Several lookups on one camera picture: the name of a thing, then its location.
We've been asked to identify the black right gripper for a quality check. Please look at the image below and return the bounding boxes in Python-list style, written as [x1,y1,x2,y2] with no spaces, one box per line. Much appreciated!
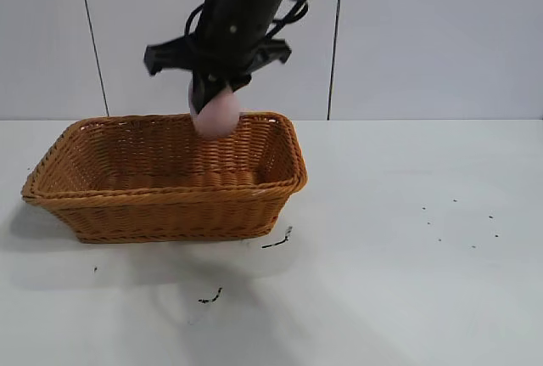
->
[143,21,294,115]

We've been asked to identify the pink peach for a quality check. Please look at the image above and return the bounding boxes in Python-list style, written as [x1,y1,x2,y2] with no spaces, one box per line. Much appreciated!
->
[188,81,241,138]

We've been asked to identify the brown wicker basket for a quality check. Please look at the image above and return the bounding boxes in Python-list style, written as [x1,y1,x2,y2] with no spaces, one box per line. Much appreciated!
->
[20,110,310,245]

